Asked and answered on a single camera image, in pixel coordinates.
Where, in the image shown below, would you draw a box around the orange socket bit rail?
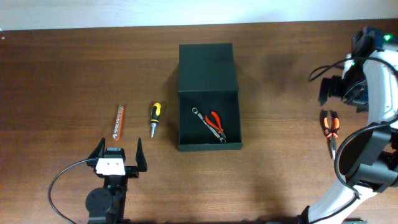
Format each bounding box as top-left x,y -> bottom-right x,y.
113,105 -> 124,141

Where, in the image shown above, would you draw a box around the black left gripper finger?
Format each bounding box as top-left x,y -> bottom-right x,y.
88,138 -> 106,159
136,138 -> 147,172

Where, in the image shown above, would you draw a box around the black camera cable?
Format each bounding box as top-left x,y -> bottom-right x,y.
47,158 -> 94,224
308,55 -> 398,200

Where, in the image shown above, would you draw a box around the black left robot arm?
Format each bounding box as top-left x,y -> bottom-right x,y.
85,138 -> 147,224

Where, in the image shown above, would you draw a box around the black right camera cable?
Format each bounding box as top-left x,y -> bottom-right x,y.
308,55 -> 398,200

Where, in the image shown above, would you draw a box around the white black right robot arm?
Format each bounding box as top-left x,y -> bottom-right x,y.
294,26 -> 397,223

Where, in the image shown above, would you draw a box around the small red pliers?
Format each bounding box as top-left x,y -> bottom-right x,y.
205,111 -> 227,140

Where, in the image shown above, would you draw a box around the silver double ring wrench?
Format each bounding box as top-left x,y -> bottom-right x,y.
192,107 -> 226,144

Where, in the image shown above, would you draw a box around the black open box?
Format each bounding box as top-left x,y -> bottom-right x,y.
178,43 -> 243,152

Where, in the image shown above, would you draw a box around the black left camera cable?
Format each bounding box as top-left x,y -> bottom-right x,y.
47,158 -> 94,224

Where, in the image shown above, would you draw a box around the orange black needle-nose pliers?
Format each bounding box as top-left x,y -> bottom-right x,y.
320,110 -> 340,160

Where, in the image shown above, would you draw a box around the yellow black stubby screwdriver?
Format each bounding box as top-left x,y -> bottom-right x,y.
150,102 -> 162,138

